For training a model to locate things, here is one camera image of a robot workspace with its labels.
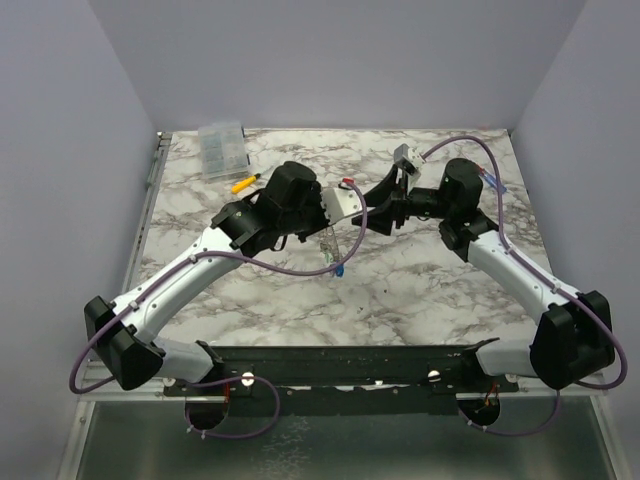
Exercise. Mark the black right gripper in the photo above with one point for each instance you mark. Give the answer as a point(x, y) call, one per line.
point(398, 203)

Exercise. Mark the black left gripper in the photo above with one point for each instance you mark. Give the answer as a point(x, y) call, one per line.
point(315, 198)

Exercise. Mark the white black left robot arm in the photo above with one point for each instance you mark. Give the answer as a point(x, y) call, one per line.
point(130, 346)

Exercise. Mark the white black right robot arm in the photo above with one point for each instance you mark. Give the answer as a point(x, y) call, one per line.
point(571, 340)

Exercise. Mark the yellow black screwdriver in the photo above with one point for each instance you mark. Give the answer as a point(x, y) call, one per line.
point(245, 183)

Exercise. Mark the clear plastic parts box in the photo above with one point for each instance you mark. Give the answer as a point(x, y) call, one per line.
point(222, 150)

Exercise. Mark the red blue screwdriver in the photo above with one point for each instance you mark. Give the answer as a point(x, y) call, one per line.
point(492, 181)

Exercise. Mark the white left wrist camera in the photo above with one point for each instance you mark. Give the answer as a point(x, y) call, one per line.
point(340, 203)

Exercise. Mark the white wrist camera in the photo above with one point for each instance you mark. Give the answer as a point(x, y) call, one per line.
point(408, 160)
point(340, 203)

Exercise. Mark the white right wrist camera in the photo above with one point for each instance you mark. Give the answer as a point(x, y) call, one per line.
point(408, 160)

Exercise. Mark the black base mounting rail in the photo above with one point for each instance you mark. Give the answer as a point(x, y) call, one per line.
point(343, 380)

